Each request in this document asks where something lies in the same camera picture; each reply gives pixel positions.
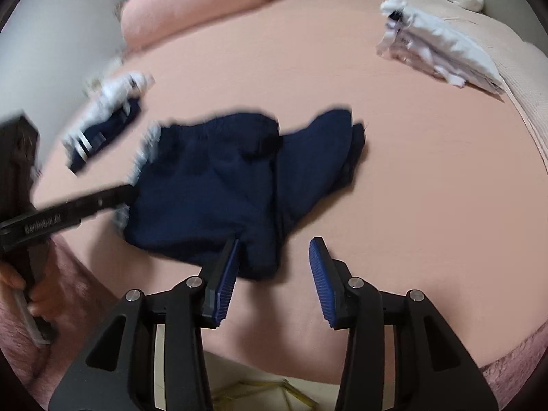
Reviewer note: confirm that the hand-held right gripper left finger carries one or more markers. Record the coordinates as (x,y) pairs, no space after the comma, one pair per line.
(224,287)

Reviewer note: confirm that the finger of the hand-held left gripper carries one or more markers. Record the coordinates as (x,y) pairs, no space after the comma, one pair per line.
(107,200)

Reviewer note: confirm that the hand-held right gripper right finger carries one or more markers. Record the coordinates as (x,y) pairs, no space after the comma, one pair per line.
(321,282)

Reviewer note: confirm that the navy blue shorts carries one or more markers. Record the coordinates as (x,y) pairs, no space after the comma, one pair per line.
(205,188)

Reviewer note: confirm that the stack of folded white clothes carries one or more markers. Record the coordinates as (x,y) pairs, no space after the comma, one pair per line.
(441,47)

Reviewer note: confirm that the person's left hand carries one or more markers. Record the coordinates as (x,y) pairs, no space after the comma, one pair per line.
(43,295)

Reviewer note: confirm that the navy white striped garment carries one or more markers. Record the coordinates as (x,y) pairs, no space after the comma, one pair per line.
(107,124)

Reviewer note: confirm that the pink fluffy blanket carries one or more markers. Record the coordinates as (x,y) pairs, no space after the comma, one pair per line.
(77,299)

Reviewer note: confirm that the bed with pink sheet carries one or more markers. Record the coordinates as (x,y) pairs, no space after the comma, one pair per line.
(406,180)

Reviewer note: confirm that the long pink pillow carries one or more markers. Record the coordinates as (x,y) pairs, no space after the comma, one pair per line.
(180,8)

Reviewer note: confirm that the white waffle blanket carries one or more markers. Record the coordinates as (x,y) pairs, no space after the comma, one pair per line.
(513,51)

